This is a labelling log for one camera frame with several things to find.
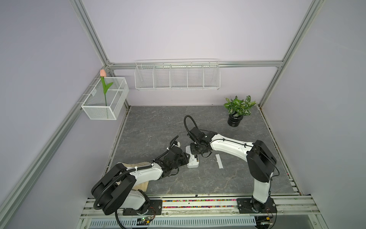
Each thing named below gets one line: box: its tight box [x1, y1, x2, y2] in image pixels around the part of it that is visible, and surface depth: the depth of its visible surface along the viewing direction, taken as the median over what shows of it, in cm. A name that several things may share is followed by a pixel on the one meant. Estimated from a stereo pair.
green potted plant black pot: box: [223, 95, 257, 127], surface depth 90 cm
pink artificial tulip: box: [100, 69, 114, 107], surface depth 85 cm
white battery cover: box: [215, 153, 224, 169], surface depth 91 cm
